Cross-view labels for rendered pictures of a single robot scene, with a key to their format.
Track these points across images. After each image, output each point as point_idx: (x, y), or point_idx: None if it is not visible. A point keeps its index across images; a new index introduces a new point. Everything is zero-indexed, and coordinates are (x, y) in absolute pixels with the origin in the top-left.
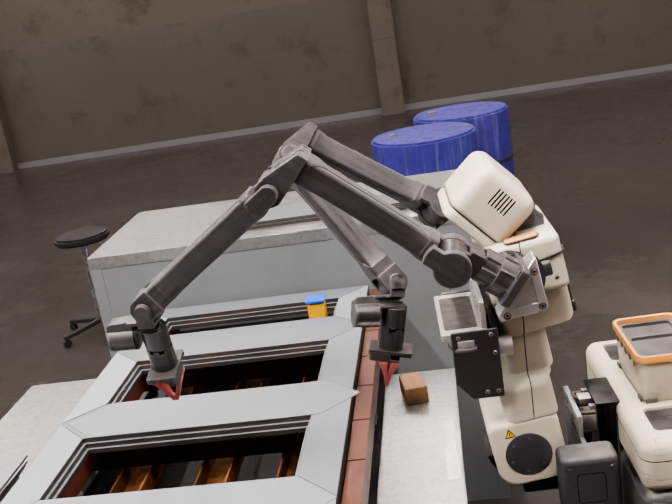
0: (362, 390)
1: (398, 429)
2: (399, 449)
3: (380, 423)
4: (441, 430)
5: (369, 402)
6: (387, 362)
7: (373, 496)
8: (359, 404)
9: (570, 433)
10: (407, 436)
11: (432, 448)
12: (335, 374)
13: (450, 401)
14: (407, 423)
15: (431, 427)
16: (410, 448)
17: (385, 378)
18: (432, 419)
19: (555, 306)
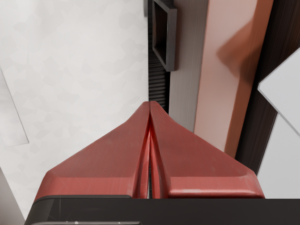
0: (223, 139)
1: (115, 106)
2: (103, 26)
3: (150, 174)
4: (17, 99)
5: (209, 59)
6: (168, 197)
7: (152, 1)
8: (246, 47)
9: None
10: (92, 80)
11: (18, 22)
12: (299, 194)
13: (27, 191)
14: (99, 126)
15: (44, 111)
16: (77, 28)
17: (161, 114)
18: (49, 138)
19: None
